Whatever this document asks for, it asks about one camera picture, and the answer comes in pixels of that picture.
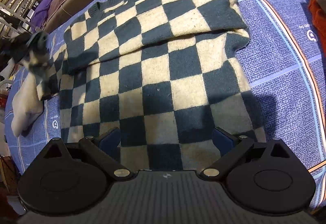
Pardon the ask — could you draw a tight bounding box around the dark green checkered sweater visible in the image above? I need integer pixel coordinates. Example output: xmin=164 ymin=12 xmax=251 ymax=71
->
xmin=37 ymin=0 xmax=266 ymax=170

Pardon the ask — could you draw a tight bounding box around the purple blanket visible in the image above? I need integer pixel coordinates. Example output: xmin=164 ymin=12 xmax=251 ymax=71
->
xmin=30 ymin=0 xmax=53 ymax=33

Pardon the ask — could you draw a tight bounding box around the cream garment with black trim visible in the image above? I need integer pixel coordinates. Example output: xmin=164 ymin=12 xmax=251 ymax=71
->
xmin=11 ymin=70 xmax=44 ymax=138

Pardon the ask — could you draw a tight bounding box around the blue plaid bed sheet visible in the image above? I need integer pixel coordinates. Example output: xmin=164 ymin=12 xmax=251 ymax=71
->
xmin=4 ymin=0 xmax=326 ymax=212

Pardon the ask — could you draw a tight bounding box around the red orange garment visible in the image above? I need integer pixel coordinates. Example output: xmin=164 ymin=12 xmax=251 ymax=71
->
xmin=308 ymin=0 xmax=326 ymax=55

